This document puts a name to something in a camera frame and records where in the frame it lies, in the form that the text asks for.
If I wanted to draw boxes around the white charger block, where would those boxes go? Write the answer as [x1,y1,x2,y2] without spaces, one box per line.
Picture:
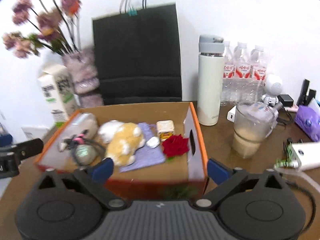
[227,106,236,122]

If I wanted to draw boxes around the red cardboard box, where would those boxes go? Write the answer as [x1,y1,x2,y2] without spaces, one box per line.
[35,102,208,199]

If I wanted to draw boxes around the dried flower bouquet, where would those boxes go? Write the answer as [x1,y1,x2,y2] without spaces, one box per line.
[2,0,82,59]

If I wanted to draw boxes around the black green cable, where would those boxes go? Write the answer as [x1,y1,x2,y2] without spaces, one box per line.
[273,138,317,233]

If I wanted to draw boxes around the red fabric rose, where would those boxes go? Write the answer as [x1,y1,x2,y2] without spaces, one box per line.
[162,134,189,158]

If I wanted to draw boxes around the white milk carton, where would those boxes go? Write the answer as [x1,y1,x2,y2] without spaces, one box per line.
[38,63,78,127]

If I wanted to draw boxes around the purple fuzzy vase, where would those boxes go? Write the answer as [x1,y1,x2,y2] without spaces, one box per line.
[62,47,104,108]

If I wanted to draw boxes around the black power adapter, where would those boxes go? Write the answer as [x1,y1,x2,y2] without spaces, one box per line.
[277,94,294,107]

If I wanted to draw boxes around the white thermos bottle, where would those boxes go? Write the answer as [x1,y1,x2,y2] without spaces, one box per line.
[197,35,225,126]

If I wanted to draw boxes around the white and yellow plush toy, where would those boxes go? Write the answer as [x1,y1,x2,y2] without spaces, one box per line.
[98,120,146,166]

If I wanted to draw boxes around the white earbuds case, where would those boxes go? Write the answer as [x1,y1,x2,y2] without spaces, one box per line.
[146,136,161,148]

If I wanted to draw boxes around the water bottle pack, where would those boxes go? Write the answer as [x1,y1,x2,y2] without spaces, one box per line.
[220,42,267,106]

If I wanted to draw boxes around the black paper bag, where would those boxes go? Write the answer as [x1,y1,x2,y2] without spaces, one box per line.
[93,0,182,105]

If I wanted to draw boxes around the purple cloth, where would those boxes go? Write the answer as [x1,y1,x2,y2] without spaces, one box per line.
[119,122,166,173]

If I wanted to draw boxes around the glass jar with milk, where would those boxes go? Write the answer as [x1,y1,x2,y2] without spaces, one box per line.
[232,101,279,159]

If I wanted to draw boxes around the white power bank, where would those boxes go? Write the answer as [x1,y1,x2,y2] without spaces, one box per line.
[289,142,320,171]

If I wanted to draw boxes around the purple tissue pack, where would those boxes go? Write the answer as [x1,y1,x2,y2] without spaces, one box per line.
[295,106,320,142]

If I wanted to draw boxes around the small yellow seasoning box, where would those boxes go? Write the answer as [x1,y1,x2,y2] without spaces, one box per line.
[156,120,175,142]

